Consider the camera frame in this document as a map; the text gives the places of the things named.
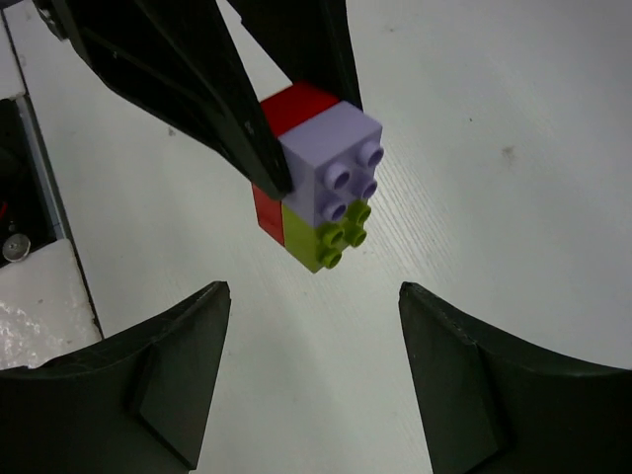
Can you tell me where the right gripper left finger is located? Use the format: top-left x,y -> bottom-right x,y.
1,281 -> 231,473

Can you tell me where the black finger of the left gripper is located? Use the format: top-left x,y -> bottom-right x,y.
230,0 -> 362,109

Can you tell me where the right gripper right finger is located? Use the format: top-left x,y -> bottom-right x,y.
399,282 -> 631,473

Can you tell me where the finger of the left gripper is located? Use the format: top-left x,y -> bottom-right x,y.
35,0 -> 292,199

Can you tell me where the red long lego brick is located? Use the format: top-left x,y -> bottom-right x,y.
250,81 -> 341,247

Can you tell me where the purple lego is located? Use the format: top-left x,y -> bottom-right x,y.
279,101 -> 384,227

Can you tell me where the green lego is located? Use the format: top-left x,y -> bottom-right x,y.
280,200 -> 371,274

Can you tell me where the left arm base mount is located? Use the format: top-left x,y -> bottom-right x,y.
1,97 -> 70,267

